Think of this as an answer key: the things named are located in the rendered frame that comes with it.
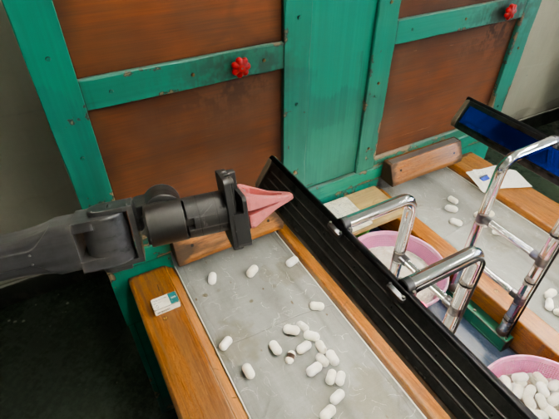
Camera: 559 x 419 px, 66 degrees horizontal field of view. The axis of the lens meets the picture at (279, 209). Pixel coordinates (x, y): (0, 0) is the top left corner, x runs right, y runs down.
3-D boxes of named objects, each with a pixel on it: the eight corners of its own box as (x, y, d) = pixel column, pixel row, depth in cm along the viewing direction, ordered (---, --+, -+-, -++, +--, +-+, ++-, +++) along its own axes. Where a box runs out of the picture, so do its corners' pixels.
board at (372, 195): (310, 254, 113) (310, 251, 112) (282, 221, 123) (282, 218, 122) (405, 214, 125) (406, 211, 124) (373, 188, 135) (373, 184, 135)
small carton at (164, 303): (155, 316, 98) (154, 311, 96) (151, 305, 100) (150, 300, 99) (180, 306, 100) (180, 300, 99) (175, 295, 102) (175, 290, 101)
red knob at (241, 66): (234, 81, 88) (232, 60, 86) (230, 76, 90) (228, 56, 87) (252, 76, 90) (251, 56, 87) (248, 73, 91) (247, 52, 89)
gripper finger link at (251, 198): (287, 218, 67) (229, 231, 64) (282, 174, 64) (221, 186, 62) (303, 234, 60) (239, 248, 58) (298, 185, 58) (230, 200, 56)
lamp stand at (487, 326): (500, 352, 101) (588, 206, 72) (437, 293, 114) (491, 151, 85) (551, 319, 108) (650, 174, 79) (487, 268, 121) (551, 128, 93)
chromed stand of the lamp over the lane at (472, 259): (364, 439, 86) (408, 298, 57) (311, 360, 99) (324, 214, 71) (434, 394, 93) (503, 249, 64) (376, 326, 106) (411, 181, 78)
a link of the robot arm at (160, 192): (102, 276, 55) (84, 214, 52) (107, 242, 65) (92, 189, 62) (195, 253, 58) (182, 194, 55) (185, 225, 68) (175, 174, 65)
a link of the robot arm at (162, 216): (145, 256, 55) (135, 215, 53) (144, 236, 61) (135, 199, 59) (199, 244, 57) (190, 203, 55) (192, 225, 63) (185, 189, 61)
